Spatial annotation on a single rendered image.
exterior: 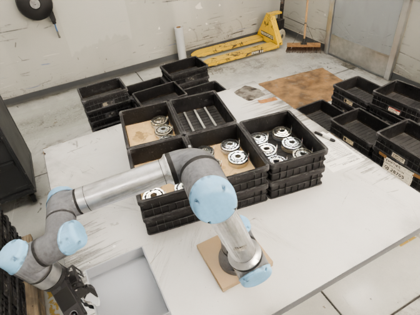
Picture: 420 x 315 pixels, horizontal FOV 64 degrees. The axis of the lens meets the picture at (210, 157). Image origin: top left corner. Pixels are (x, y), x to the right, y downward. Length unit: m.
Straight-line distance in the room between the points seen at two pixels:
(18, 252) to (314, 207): 1.24
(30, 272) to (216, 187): 0.49
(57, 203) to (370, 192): 1.40
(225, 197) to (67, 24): 3.98
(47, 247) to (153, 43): 4.20
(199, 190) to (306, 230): 0.84
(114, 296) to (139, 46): 4.00
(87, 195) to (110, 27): 3.86
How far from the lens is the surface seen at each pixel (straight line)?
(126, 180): 0.95
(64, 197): 1.00
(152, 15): 4.82
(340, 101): 3.18
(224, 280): 1.39
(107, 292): 1.23
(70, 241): 0.89
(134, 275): 1.24
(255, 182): 1.56
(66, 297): 1.04
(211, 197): 0.83
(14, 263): 0.93
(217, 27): 5.25
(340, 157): 1.99
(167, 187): 1.61
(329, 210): 1.69
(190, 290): 1.42
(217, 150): 1.78
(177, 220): 1.57
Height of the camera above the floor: 1.92
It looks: 39 degrees down
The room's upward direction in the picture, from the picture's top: 6 degrees counter-clockwise
